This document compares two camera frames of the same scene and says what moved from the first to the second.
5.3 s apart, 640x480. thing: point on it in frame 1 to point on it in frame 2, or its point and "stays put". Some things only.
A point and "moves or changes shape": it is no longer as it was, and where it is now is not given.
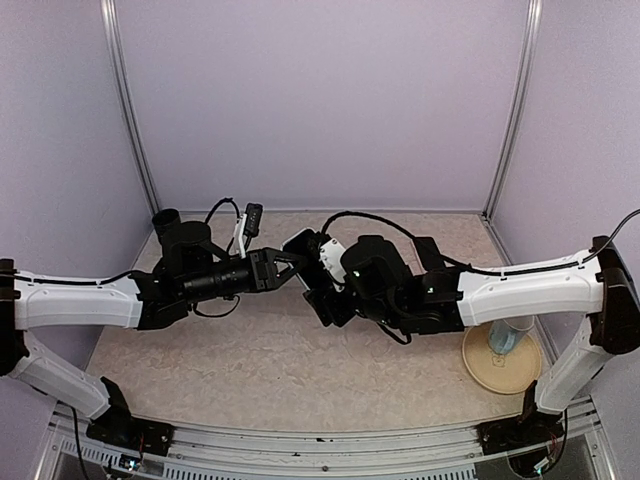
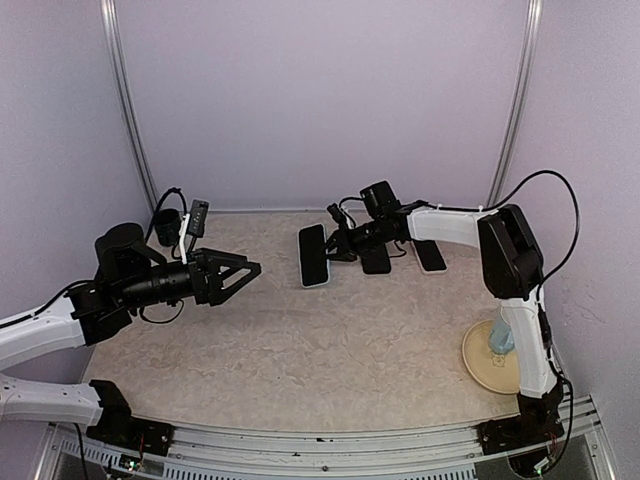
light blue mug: [505, 334] stays put
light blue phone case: [313, 275] moves or changes shape
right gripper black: [328, 309] to [343, 238]
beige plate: [504, 373] stays put
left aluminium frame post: [110, 11] stays put
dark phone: [429, 253] stays put
